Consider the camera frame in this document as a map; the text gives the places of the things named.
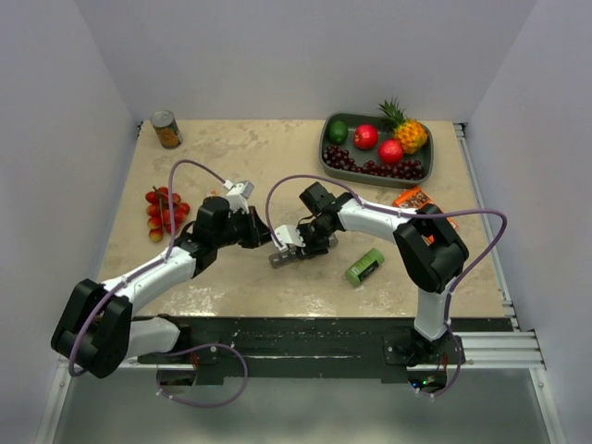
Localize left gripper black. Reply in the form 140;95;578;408
214;206;273;250

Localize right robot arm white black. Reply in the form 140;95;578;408
297;182;469;366

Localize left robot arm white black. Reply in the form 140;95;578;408
50;197;271;378

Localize green cylindrical bottle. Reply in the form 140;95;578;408
344;248;385;287

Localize dark red grape bunch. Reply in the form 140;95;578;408
321;145;426;180

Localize dark green tray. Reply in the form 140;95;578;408
318;112;435;189

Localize red cherry tomato bunch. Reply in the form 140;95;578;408
144;186;191;243

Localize orange snack packet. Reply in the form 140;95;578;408
392;186;459;245

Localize green lime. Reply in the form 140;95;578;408
328;120;349;144

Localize red apple left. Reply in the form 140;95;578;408
353;124;379;151

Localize red apple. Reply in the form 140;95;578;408
353;124;379;151
378;139;404;165

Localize red apple right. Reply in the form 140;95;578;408
378;139;404;165

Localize small pineapple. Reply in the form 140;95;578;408
378;98;429;154

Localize tin can orange label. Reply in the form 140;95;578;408
150;110;182;149

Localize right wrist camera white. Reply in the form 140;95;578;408
272;225;305;252

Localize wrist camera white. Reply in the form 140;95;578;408
272;225;305;252
223;180;254;214

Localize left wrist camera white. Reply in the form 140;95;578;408
223;180;254;214

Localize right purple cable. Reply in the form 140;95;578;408
265;174;509;399

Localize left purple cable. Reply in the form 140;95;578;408
68;159;230;378

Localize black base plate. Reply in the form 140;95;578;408
129;316;517;385

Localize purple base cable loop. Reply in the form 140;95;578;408
155;341;253;409

